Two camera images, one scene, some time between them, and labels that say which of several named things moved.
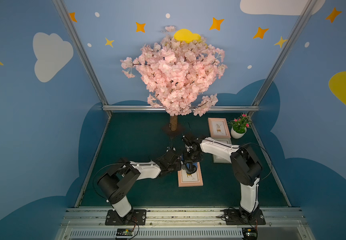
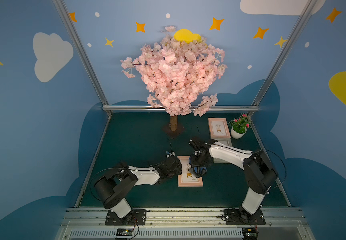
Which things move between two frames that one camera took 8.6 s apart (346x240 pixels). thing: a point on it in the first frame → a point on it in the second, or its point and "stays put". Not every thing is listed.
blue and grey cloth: (185, 166) → (197, 171)
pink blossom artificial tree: (176, 74) stays put
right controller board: (249, 233) stays put
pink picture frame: (195, 179) stays put
